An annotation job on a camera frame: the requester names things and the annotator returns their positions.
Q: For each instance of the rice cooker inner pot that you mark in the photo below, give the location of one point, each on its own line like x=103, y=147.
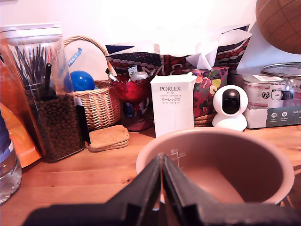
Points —
x=235, y=164

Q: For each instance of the glass pot lid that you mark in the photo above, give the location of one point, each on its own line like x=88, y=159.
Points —
x=282, y=69

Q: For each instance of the cork coaster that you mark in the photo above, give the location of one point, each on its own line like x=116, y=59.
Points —
x=108, y=145
x=108, y=149
x=108, y=134

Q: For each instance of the woven round trivet stack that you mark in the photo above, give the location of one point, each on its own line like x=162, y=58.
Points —
x=203, y=120

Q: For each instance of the white Porlex carton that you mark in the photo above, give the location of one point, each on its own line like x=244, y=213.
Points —
x=172, y=113

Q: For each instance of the floral tissue box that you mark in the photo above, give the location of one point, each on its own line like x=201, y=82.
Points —
x=208, y=89

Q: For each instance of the clear jar of brown pellets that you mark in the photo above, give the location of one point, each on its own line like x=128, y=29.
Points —
x=58, y=127

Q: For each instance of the green white packet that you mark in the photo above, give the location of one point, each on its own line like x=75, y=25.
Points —
x=132, y=70

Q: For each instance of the white pot with label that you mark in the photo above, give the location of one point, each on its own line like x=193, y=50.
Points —
x=261, y=94

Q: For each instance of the blue ball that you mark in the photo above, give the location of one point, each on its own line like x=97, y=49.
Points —
x=81, y=81

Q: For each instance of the grey cookware carton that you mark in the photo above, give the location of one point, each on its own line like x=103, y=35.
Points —
x=282, y=116

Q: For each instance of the orange bag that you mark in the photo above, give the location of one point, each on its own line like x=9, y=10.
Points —
x=24, y=146

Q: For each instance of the white tissue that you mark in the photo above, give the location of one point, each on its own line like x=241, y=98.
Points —
x=203, y=60

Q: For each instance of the clear water bottle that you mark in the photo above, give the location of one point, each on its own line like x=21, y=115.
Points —
x=8, y=171

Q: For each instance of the black scoop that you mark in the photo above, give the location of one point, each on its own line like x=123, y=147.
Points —
x=48, y=77

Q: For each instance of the blue ribbon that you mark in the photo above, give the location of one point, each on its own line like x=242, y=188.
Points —
x=74, y=57

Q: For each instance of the cork globe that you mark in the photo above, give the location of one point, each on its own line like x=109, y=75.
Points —
x=282, y=23

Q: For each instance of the white round security camera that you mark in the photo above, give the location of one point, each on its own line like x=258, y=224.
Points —
x=231, y=117

